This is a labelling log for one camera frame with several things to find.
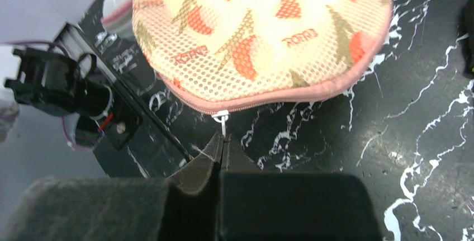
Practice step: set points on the floral mesh laundry bag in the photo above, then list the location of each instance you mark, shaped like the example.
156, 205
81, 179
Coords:
231, 55

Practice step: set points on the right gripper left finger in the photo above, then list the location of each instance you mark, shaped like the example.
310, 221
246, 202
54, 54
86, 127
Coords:
180, 207

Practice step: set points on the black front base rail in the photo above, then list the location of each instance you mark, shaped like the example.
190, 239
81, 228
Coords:
132, 141

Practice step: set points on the white round mesh laundry bag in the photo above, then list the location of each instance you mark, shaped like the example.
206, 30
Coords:
117, 18

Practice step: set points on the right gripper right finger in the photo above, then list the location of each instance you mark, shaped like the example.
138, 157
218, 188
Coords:
266, 205

